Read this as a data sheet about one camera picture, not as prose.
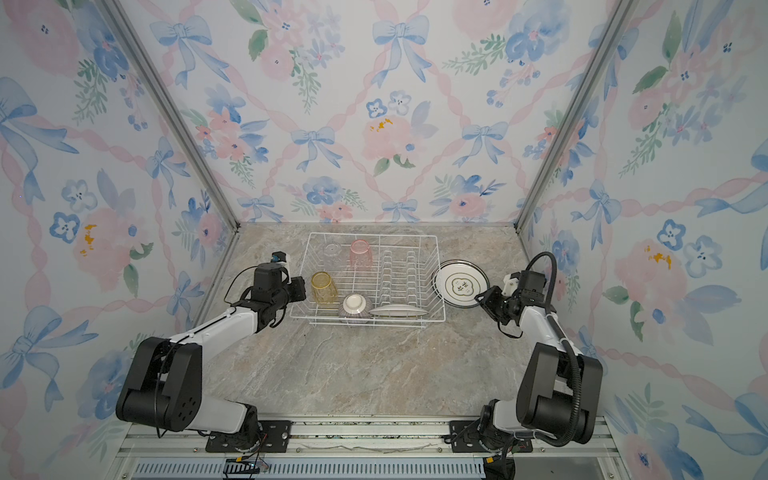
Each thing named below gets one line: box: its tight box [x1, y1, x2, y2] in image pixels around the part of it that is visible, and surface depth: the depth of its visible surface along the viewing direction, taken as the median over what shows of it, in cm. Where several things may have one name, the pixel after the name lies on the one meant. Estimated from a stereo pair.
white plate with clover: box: [431, 259, 491, 308], surface depth 102 cm
